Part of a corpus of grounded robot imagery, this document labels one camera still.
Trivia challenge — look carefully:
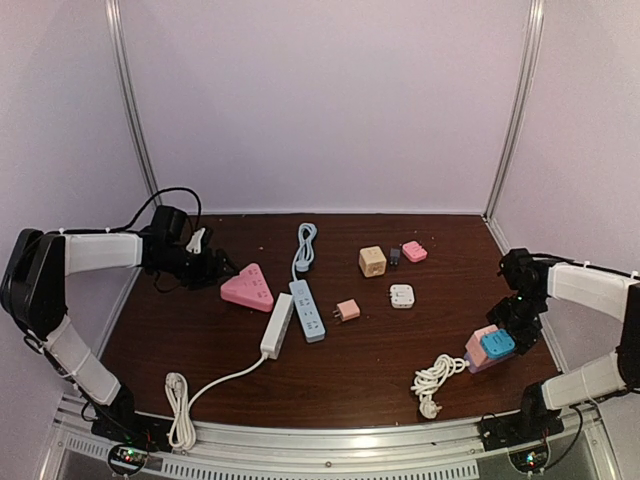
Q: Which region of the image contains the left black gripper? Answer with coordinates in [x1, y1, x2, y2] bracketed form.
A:
[154, 246, 239, 292]

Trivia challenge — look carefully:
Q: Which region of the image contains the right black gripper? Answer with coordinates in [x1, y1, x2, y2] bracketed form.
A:
[487, 291, 546, 355]

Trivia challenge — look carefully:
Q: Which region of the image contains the blue cube adapter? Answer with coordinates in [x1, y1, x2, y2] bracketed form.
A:
[480, 329, 516, 360]

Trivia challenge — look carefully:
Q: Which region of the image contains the light pink cube adapter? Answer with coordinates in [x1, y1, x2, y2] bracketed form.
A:
[465, 324, 498, 367]

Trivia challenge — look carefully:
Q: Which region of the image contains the white power strip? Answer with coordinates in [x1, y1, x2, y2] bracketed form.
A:
[260, 293, 294, 360]

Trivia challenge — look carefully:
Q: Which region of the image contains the light blue power strip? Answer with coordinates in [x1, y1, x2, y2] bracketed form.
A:
[289, 280, 326, 344]

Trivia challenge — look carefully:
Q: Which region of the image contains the small white cube adapter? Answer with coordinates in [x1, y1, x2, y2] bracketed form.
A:
[389, 284, 415, 309]

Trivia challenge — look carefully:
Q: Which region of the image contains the pink plug adapter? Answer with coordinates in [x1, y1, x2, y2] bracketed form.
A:
[402, 240, 428, 263]

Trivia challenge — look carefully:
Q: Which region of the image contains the light pink usb charger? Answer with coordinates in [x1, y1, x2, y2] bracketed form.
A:
[333, 299, 361, 324]

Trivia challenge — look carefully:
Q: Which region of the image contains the black plug adapter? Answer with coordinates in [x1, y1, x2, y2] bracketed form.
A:
[389, 247, 401, 267]

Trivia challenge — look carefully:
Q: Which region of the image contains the beige cube socket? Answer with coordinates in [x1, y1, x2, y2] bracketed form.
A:
[358, 246, 387, 278]

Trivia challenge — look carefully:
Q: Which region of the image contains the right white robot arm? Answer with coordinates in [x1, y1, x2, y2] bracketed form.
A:
[487, 248, 639, 442]

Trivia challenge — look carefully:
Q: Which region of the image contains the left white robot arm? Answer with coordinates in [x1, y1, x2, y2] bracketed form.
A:
[1, 227, 239, 406]

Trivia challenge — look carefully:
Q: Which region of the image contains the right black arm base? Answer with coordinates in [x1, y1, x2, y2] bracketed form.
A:
[478, 393, 564, 451]

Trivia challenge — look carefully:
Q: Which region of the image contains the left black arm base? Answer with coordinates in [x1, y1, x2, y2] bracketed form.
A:
[89, 399, 172, 452]

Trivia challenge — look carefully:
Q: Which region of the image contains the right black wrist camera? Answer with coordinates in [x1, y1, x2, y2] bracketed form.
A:
[498, 248, 541, 291]

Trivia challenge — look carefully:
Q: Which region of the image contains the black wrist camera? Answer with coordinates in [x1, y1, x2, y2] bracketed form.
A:
[147, 205, 190, 245]
[498, 248, 541, 291]

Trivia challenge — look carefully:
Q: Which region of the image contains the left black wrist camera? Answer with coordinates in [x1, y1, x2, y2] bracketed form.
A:
[147, 205, 190, 245]

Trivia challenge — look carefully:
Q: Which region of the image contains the light blue coiled cable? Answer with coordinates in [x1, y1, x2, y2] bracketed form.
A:
[290, 222, 320, 275]

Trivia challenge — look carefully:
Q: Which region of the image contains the white coiled cable right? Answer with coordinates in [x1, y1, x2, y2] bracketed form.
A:
[411, 353, 469, 420]

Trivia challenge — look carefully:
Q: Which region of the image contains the aluminium front rail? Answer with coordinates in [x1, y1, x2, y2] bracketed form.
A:
[36, 395, 622, 479]

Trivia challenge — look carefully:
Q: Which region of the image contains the white coiled power cable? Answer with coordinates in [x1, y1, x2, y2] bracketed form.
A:
[164, 352, 269, 450]

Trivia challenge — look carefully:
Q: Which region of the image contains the left aluminium frame post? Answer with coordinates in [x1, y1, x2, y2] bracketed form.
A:
[104, 0, 162, 209]

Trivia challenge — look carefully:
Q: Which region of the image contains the aluminium frame post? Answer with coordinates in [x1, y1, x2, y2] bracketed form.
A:
[483, 0, 545, 222]
[104, 0, 162, 209]

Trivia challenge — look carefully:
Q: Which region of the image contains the right aluminium frame post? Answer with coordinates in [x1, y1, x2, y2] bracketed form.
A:
[483, 0, 545, 222]

